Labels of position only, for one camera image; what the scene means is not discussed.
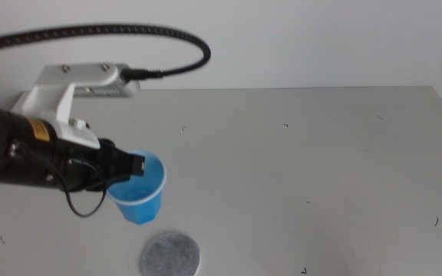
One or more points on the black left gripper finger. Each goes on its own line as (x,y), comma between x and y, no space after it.
(127,165)
(109,182)

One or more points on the blue plastic cup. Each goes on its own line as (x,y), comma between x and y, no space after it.
(140,211)

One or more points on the grey round cup mat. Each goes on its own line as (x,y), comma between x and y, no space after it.
(171,255)

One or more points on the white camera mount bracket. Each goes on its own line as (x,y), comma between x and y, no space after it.
(58,99)

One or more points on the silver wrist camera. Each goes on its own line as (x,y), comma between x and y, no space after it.
(125,86)

